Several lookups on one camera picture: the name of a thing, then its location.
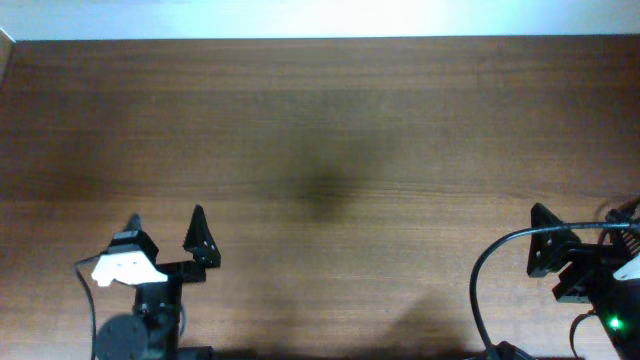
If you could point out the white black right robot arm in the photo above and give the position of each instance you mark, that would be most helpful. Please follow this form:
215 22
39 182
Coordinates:
619 315

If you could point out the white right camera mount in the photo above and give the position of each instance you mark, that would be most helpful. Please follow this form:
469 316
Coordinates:
629 271

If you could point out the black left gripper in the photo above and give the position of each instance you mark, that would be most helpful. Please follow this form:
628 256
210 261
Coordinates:
203 250

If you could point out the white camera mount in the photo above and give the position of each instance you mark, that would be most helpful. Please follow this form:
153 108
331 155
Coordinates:
130 268
629 271

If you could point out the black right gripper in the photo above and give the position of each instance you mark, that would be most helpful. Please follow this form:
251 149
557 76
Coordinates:
573 267

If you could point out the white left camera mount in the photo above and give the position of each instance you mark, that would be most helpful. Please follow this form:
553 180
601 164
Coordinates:
130 268

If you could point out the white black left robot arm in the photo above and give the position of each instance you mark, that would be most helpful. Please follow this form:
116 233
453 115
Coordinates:
157 320

